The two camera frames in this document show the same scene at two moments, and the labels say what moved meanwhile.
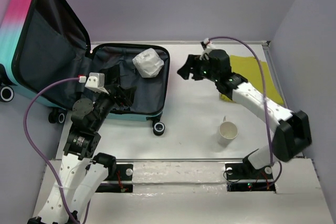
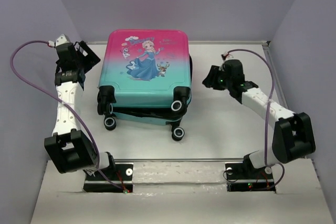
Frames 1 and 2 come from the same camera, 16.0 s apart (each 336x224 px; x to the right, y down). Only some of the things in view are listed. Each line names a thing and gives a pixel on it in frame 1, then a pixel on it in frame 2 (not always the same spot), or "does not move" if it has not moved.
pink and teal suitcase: [45, 56] -> [146, 77]
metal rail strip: [181, 159] does not move
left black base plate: [124, 172] does not move
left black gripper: [118, 100] -> [90, 59]
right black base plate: [243, 177] does not move
